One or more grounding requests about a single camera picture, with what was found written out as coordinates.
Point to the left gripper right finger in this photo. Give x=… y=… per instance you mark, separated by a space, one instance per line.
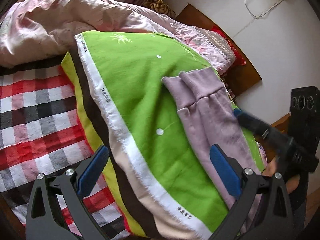
x=273 y=218

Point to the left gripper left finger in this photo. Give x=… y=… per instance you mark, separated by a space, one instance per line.
x=44 y=216

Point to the lilac fleece pants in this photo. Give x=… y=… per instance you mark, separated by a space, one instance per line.
x=196 y=113

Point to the right hand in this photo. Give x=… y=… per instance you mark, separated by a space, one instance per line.
x=272 y=170

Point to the black speaker box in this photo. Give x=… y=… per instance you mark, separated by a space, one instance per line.
x=304 y=119

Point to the red plaid bed sheet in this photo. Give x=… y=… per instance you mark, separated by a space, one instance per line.
x=40 y=132

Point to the wooden headboard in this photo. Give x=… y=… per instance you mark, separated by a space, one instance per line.
x=195 y=32

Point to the red pillow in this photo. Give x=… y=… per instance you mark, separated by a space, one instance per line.
x=239 y=60

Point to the green cartoon bed sheet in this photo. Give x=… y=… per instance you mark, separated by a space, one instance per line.
x=153 y=174

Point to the pink floral duvet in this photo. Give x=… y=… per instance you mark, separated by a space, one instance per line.
x=38 y=29

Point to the yellow patterned cloth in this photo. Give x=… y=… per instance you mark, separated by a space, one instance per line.
x=160 y=7

